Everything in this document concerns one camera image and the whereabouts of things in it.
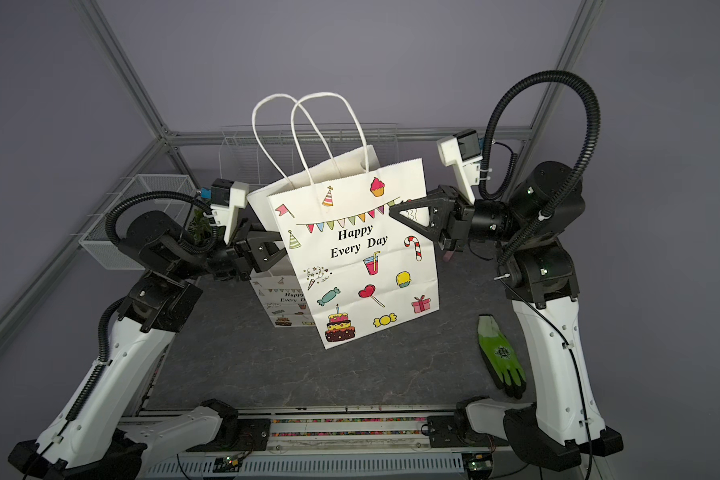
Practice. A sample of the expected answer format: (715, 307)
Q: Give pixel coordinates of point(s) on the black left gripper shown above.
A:
(249, 251)

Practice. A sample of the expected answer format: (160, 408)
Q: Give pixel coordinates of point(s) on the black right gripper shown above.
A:
(457, 232)

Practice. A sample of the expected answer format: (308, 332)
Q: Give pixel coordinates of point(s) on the large white party paper bag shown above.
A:
(361, 271)

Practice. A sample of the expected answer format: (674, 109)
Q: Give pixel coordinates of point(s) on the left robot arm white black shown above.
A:
(87, 440)

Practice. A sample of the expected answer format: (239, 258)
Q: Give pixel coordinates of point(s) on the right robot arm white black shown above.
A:
(562, 427)

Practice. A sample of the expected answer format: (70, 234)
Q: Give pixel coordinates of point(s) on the small white party paper bag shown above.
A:
(282, 299)

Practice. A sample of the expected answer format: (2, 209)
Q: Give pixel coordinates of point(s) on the potted plant with pink flower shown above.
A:
(198, 227)

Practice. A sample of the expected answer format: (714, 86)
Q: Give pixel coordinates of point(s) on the green black work glove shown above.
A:
(500, 358)

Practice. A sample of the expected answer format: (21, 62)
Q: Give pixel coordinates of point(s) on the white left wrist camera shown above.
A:
(227, 199)

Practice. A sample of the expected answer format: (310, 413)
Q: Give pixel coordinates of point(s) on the white wire wall shelf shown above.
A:
(270, 154)

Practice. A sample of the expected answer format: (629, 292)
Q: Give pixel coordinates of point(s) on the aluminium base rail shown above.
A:
(354, 442)

